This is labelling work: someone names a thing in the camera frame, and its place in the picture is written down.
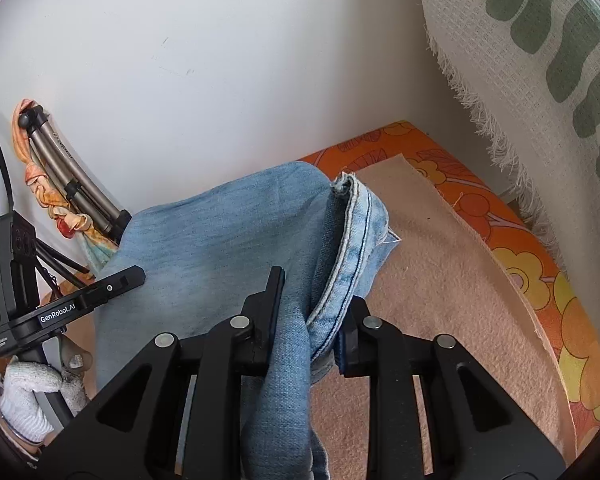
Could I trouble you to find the light blue denim jeans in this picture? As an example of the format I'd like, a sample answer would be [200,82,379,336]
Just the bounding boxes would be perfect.
[94,162,399,479]

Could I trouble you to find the left hand white glove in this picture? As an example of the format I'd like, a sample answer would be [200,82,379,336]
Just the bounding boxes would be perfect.
[0,336,93,448]

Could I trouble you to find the folded tripod with colourful scarf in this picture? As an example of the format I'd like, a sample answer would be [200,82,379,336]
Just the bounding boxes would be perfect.
[10,99,131,275]

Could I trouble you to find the white green patterned pillow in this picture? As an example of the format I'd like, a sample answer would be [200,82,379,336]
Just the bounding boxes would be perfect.
[422,0,600,334]

